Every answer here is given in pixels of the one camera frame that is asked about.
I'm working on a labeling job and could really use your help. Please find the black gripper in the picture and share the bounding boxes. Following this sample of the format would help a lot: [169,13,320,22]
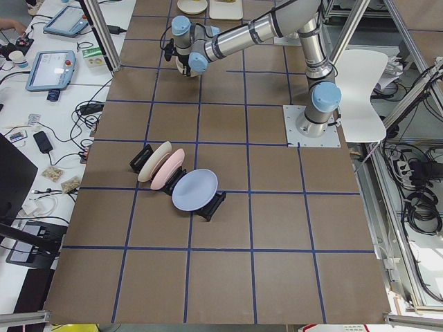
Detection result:
[165,38,191,77]

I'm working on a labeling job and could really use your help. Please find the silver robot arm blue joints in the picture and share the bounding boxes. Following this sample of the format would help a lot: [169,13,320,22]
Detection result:
[170,0,341,125]

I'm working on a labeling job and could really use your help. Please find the cream bowl in rack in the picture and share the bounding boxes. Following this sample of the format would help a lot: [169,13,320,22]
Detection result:
[138,141,172,183]

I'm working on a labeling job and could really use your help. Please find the pink bowl in rack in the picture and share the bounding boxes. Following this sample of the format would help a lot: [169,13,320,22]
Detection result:
[150,148,186,190]

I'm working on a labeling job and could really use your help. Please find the lavender bowl in rack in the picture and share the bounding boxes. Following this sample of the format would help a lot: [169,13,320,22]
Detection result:
[172,169,218,212]

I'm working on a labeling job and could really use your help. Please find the cream round plate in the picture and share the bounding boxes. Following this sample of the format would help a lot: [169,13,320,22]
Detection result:
[177,0,208,15]

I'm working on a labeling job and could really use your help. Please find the black power adapter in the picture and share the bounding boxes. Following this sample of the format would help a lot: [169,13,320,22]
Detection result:
[107,25,125,35]

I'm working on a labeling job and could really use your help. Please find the cream rectangular tray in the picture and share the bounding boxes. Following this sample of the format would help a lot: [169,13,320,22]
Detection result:
[209,0,243,20]

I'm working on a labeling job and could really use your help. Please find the green white carton box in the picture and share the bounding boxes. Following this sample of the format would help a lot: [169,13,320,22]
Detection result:
[82,47,106,68]

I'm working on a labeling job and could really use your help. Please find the blue teach pendant far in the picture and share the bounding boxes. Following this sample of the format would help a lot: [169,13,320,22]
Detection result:
[43,6,89,37]

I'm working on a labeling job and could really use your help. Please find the blue teach pendant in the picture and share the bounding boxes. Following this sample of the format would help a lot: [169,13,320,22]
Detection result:
[43,6,89,37]
[26,50,76,92]

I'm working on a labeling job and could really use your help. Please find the black dish rack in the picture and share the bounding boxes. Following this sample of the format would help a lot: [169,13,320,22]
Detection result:
[129,145,226,221]

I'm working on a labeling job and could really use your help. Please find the blue teach pendant near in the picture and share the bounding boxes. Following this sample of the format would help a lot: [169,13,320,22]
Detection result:
[26,50,76,92]

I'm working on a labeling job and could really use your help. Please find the paper cup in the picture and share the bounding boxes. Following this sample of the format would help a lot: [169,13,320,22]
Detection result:
[9,50,28,68]

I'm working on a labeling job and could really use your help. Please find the black smartphone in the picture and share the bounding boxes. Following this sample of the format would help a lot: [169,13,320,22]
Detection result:
[33,131,53,154]

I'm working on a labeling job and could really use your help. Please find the white plastic chair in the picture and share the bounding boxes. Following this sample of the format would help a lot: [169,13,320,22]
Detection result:
[335,49,388,143]

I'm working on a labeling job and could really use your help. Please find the black monitor stand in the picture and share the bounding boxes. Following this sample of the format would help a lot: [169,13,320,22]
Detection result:
[1,136,67,269]

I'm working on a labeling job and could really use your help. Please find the aluminium frame post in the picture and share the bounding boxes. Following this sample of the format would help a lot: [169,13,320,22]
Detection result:
[79,0,121,73]

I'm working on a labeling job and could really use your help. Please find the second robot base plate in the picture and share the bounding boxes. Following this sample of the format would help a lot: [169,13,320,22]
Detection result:
[273,33,301,46]

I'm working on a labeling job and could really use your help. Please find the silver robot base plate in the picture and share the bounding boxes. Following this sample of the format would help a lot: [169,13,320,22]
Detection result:
[283,105,341,148]

